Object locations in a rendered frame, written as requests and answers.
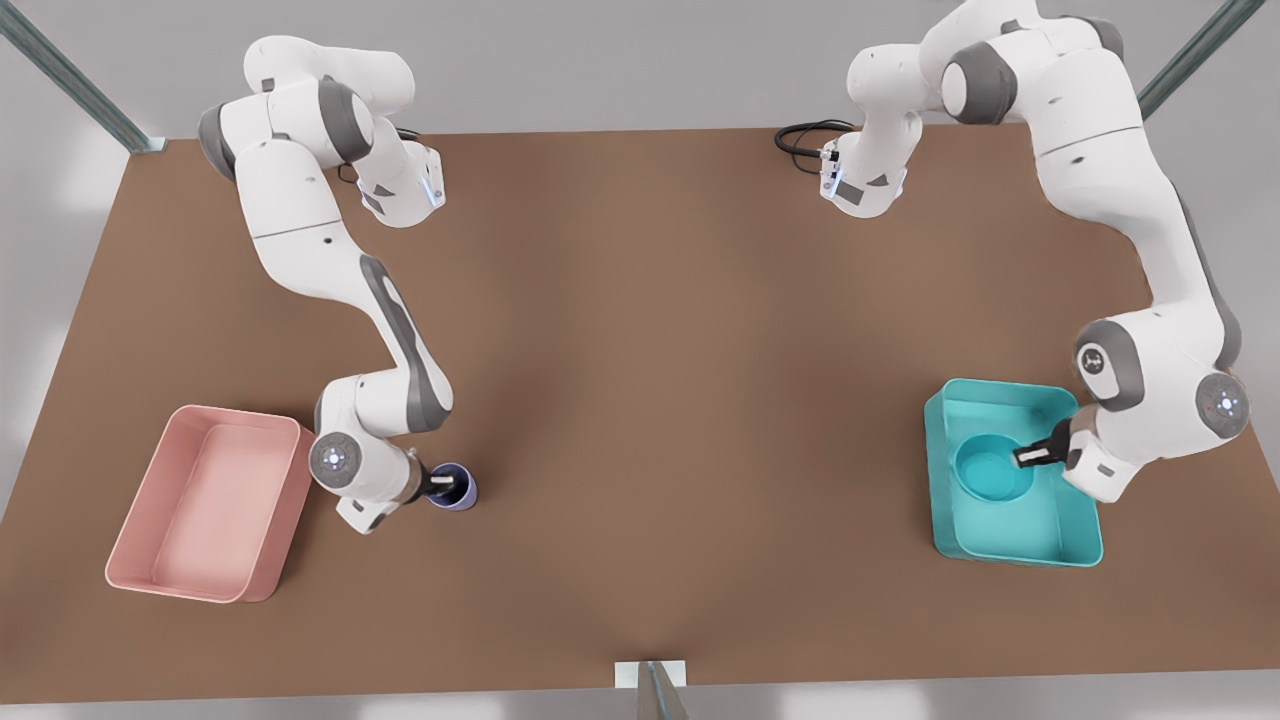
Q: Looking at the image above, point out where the purple cup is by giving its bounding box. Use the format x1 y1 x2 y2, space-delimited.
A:
427 462 479 512

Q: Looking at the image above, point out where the teal bowl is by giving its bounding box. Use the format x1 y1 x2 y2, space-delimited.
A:
953 433 1037 503

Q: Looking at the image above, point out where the teal plastic box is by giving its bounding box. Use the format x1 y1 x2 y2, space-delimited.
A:
923 378 1104 568

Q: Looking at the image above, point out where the pink plastic box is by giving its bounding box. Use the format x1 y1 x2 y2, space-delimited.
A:
105 404 317 604

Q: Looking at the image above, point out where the silver frame post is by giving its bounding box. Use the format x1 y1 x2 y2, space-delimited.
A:
0 0 167 154
1137 0 1267 121
613 660 690 720

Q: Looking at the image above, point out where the black cable loop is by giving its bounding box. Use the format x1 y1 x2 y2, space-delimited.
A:
774 120 857 177

